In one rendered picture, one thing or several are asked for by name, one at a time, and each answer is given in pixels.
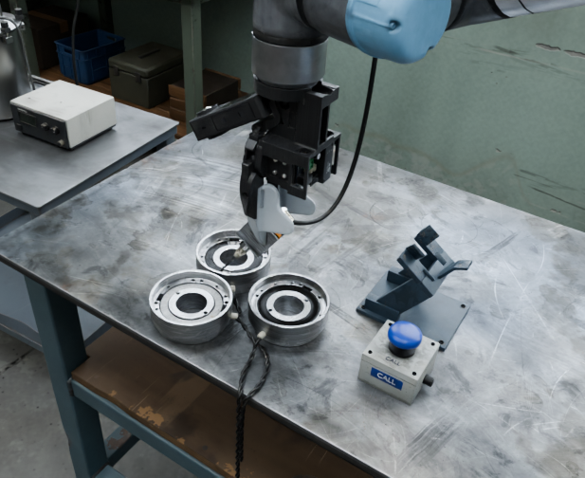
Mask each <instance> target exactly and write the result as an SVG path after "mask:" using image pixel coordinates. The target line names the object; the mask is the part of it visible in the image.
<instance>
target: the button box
mask: <svg viewBox="0 0 585 478"><path fill-rule="evenodd" d="M393 323H394V322H392V321H390V320H387V321H386V322H385V323H384V325H383V326H382V327H381V329H380V330H379V331H378V333H377V334H376V335H375V337H374V338H373V340H372V341H371V342H370V344H369V345H368V346H367V348H366V349H365V350H364V352H363V353H362V356H361V362H360V366H359V371H358V377H357V379H359V380H361V381H363V382H365V383H367V384H369V385H371V386H373V387H375V388H376V389H378V390H380V391H381V392H383V393H385V394H387V395H390V396H392V397H394V398H396V399H398V400H400V401H402V402H404V403H406V404H408V405H411V404H412V403H413V401H414V400H415V398H416V396H417V395H418V393H419V391H420V390H421V388H422V386H423V385H424V384H426V385H428V386H430V387H431V386H432V385H433V383H434V380H435V378H434V377H431V376H430V372H431V371H432V369H433V366H434V362H435V360H436V357H437V353H438V350H439V346H440V343H439V342H437V341H434V340H431V339H429V338H427V337H425V336H423V339H422V342H421V344H420V345H419V346H418V347H417V348H415V349H411V350H402V349H399V348H398V347H396V346H394V345H393V344H392V343H391V342H390V341H389V339H388V330H389V327H390V326H391V325H392V324H393Z"/></svg>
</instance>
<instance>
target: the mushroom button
mask: <svg viewBox="0 0 585 478"><path fill-rule="evenodd" d="M388 339H389V341H390V342H391V343H392V344H393V345H394V346H396V347H398V348H399V349H402V350H411V349H415V348H417V347H418V346H419V345H420V344H421V342H422V339H423V336H422V333H421V330H420V329H419V328H418V327H417V326H416V325H415V324H413V323H411V322H404V321H401V322H395V323H393V324H392V325H391V326H390V327H389V330H388Z"/></svg>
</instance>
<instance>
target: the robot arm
mask: <svg viewBox="0 0 585 478"><path fill-rule="evenodd" d="M579 6H585V0H253V31H252V47H251V70H252V72H253V88H254V90H255V92H253V93H250V94H248V95H245V96H243V97H241V98H239V99H236V100H234V101H230V102H227V103H225V104H222V105H219V104H218V103H217V104H215V105H212V106H207V107H205V108H204V109H203V110H202V111H200V112H198V113H197V114H196V115H197V117H195V118H194V119H192V120H190V121H189V124H190V126H191V128H192V130H193V132H194V134H195V136H196V138H197V140H198V141H199V140H202V139H205V138H208V139H209V140H210V139H213V138H218V137H221V136H223V135H224V134H225V133H226V132H228V131H229V130H231V129H234V128H237V127H240V126H243V125H245V124H248V123H251V122H253V121H256V120H259V121H257V122H256V123H254V124H252V126H251V130H252V132H251V133H250V134H249V138H248V139H247V142H246V146H245V153H244V157H243V162H242V173H241V178H240V198H241V202H242V206H243V210H244V214H245V215H246V216H247V221H248V223H249V225H250V227H251V229H252V231H253V233H254V235H255V237H256V238H257V240H258V241H259V243H260V244H262V245H264V246H265V245H266V239H267V233H268V232H274V233H280V234H291V233H292V232H293V230H294V223H293V221H292V220H291V219H290V218H289V217H288V216H287V215H286V214H285V213H284V212H283V210H282V209H281V208H287V210H288V212H289V213H294V214H304V215H311V214H313V213H314V212H315V210H316V205H315V202H314V201H313V200H312V199H311V198H310V197H308V196H307V187H308V185H310V187H311V186H313V185H314V184H315V183H316V182H319V183H321V184H323V183H325V181H327V180H328V179H329V178H330V175H331V174H334V175H335V174H336V173H337V168H338V153H339V145H340V137H341V133H340V132H337V131H334V130H331V129H328V122H329V113H330V104H331V103H332V102H334V101H336V100H337V99H338V92H339V86H338V85H334V84H331V83H326V82H323V81H322V78H323V76H324V75H325V66H326V55H327V45H328V37H332V38H334V39H337V40H339V41H341V42H343V43H345V44H347V45H350V46H354V47H356V48H358V49H359V50H360V51H362V52H363V53H365V54H367V55H369V56H372V57H374V58H377V59H386V60H389V61H392V62H395V63H398V64H412V63H415V62H417V61H419V60H421V59H423V58H424V57H425V56H426V54H427V51H428V50H431V49H434V48H435V46H436V45H437V44H438V42H439V41H440V39H441V37H442V35H443V33H444V31H448V30H452V29H456V28H462V27H466V26H471V25H477V24H483V23H487V22H492V21H498V20H503V19H509V18H513V17H518V16H522V15H527V14H534V13H540V12H545V11H551V10H557V9H568V8H573V7H579ZM334 144H336V151H335V159H334V164H333V163H332V158H333V150H334ZM265 177H266V180H267V184H264V178H265ZM302 187H303V188H302Z"/></svg>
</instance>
